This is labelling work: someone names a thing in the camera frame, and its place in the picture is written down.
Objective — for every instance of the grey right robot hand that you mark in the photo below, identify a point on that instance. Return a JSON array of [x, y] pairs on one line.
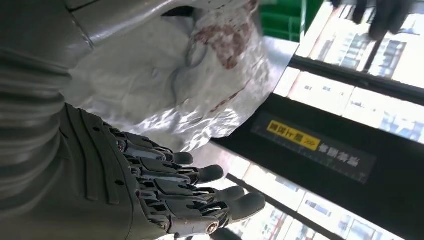
[[99, 185]]

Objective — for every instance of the green plastic crate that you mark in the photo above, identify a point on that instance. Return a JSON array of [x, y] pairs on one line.
[[281, 23]]

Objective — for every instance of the black and yellow column label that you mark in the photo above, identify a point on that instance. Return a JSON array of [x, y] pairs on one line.
[[314, 145]]

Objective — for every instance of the black scanner column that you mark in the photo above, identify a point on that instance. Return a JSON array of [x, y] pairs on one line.
[[397, 185]]

